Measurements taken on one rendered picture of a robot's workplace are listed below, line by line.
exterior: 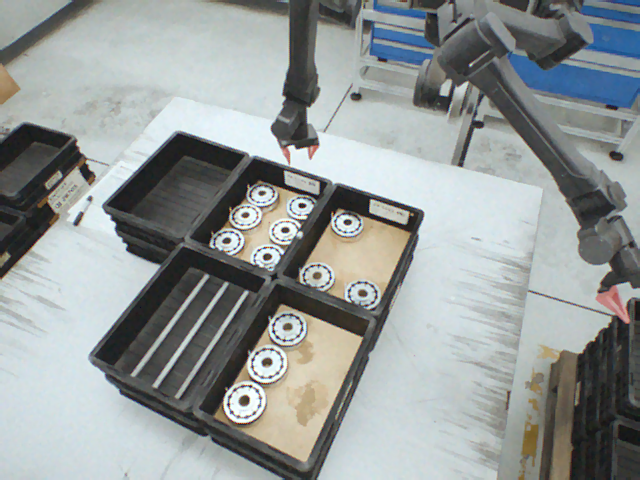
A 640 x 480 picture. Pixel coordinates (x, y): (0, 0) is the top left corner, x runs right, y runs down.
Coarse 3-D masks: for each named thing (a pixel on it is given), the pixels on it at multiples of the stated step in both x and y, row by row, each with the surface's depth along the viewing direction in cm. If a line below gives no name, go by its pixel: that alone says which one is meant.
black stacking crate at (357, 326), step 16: (272, 304) 133; (288, 304) 136; (304, 304) 132; (320, 304) 128; (256, 320) 125; (336, 320) 131; (352, 320) 127; (256, 336) 130; (240, 352) 122; (224, 368) 116; (240, 368) 126; (224, 384) 120; (352, 384) 123; (208, 400) 114
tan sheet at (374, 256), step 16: (368, 224) 155; (384, 224) 155; (320, 240) 151; (336, 240) 151; (368, 240) 151; (384, 240) 151; (400, 240) 151; (320, 256) 147; (336, 256) 147; (352, 256) 147; (368, 256) 147; (384, 256) 147; (336, 272) 144; (352, 272) 144; (368, 272) 144; (384, 272) 144; (336, 288) 140; (384, 288) 140
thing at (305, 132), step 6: (306, 120) 128; (300, 126) 127; (306, 126) 129; (312, 126) 134; (294, 132) 129; (300, 132) 129; (306, 132) 130; (312, 132) 133; (294, 138) 130; (300, 138) 130; (306, 138) 131; (312, 138) 131; (318, 138) 132; (282, 144) 130; (288, 144) 130; (294, 144) 131
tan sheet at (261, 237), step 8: (256, 184) 166; (280, 192) 164; (288, 192) 164; (280, 200) 161; (288, 200) 161; (280, 208) 159; (264, 216) 157; (272, 216) 157; (280, 216) 157; (264, 224) 155; (256, 232) 153; (264, 232) 153; (248, 240) 151; (256, 240) 151; (264, 240) 151; (248, 248) 149; (248, 256) 147
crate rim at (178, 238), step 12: (180, 132) 167; (216, 144) 163; (240, 168) 157; (228, 180) 153; (120, 192) 151; (216, 192) 150; (108, 204) 148; (120, 216) 145; (132, 216) 144; (144, 228) 144; (156, 228) 141; (180, 240) 140
